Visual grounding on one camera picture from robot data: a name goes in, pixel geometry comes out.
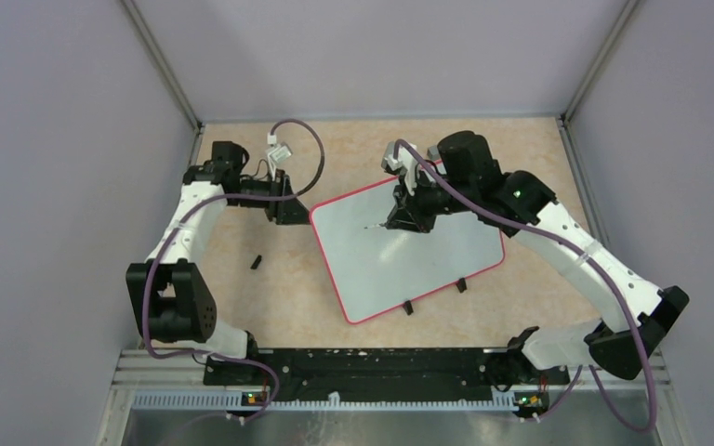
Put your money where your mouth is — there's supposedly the grey whiteboard eraser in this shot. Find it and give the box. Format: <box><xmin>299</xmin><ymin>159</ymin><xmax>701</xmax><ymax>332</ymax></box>
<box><xmin>427</xmin><ymin>146</ymin><xmax>441</xmax><ymax>162</ymax></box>

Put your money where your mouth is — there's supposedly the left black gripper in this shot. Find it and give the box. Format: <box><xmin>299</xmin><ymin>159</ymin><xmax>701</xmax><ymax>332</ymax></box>
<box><xmin>229</xmin><ymin>168</ymin><xmax>315</xmax><ymax>225</ymax></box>

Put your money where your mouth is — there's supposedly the white slotted cable duct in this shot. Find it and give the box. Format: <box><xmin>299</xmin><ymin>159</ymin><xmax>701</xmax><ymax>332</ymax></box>
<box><xmin>132</xmin><ymin>390</ymin><xmax>518</xmax><ymax>412</ymax></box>

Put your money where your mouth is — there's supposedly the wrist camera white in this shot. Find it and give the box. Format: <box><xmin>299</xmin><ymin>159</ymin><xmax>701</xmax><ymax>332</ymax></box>
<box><xmin>265</xmin><ymin>139</ymin><xmax>293</xmax><ymax>169</ymax></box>
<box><xmin>381</xmin><ymin>142</ymin><xmax>419</xmax><ymax>195</ymax></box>

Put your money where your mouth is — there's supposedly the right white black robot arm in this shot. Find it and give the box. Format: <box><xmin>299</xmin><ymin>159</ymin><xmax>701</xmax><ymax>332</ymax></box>
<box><xmin>382</xmin><ymin>130</ymin><xmax>690</xmax><ymax>383</ymax></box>

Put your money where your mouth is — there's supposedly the black whiteboard foot clip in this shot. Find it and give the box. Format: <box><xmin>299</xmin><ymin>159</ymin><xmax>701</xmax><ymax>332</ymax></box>
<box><xmin>402</xmin><ymin>300</ymin><xmax>414</xmax><ymax>316</ymax></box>
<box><xmin>456</xmin><ymin>278</ymin><xmax>468</xmax><ymax>293</ymax></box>

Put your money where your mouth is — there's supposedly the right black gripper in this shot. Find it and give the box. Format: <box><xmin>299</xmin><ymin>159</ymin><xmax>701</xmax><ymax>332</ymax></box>
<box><xmin>386</xmin><ymin>166</ymin><xmax>476</xmax><ymax>235</ymax></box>

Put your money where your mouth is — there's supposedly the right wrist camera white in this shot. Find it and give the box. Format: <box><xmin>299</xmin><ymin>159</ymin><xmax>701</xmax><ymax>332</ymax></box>
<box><xmin>381</xmin><ymin>142</ymin><xmax>419</xmax><ymax>195</ymax></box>

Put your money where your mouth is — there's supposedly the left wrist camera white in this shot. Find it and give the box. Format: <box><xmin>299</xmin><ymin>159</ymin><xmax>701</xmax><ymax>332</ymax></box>
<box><xmin>265</xmin><ymin>139</ymin><xmax>293</xmax><ymax>169</ymax></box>

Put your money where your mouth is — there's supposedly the pink framed whiteboard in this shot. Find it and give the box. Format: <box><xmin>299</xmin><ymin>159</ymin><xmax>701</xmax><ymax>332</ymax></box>
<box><xmin>310</xmin><ymin>177</ymin><xmax>506</xmax><ymax>324</ymax></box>

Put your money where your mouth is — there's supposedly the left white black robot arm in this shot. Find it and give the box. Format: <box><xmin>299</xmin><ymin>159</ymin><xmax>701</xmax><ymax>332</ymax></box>
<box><xmin>126</xmin><ymin>139</ymin><xmax>308</xmax><ymax>384</ymax></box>

